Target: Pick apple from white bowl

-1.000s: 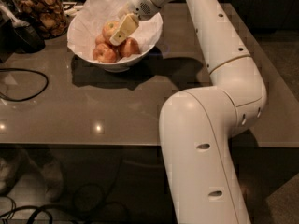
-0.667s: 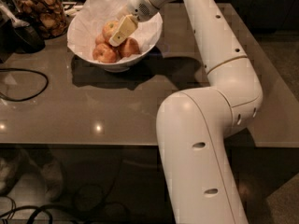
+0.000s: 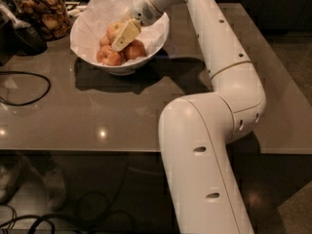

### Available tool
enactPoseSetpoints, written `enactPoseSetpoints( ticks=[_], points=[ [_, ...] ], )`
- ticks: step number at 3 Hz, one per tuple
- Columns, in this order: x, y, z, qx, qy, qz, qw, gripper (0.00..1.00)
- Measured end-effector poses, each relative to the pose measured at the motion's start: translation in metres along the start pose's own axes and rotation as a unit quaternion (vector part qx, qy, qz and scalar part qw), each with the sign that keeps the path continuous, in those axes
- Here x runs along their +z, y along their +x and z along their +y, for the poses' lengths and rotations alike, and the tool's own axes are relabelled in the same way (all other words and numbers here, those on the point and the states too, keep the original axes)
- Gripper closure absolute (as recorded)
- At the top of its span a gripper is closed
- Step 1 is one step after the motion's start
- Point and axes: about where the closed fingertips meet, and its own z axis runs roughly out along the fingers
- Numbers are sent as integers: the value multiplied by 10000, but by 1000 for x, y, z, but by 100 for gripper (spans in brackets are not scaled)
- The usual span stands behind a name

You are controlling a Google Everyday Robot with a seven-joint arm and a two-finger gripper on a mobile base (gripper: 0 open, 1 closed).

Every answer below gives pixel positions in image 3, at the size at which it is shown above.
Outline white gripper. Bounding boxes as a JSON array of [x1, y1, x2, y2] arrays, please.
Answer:
[[111, 0, 181, 52]]

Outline black round appliance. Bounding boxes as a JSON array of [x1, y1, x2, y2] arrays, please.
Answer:
[[0, 1, 47, 56]]

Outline black cables on floor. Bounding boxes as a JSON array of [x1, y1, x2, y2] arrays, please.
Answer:
[[0, 166, 136, 234]]

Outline black cable on table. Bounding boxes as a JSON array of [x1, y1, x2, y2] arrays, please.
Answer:
[[0, 71, 52, 107]]

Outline white paper liner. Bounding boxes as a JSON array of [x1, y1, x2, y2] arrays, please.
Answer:
[[70, 0, 170, 63]]

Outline glass jar of dried chips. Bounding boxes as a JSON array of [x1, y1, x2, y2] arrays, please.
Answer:
[[14, 0, 71, 41]]

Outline red apple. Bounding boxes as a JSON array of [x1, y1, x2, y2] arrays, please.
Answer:
[[97, 45, 124, 66], [123, 39, 146, 60], [106, 21, 123, 43], [99, 35, 110, 47]]

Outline white ceramic bowl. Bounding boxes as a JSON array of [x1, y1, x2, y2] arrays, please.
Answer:
[[69, 0, 171, 77]]

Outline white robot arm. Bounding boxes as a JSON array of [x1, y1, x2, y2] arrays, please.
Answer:
[[132, 0, 266, 234]]

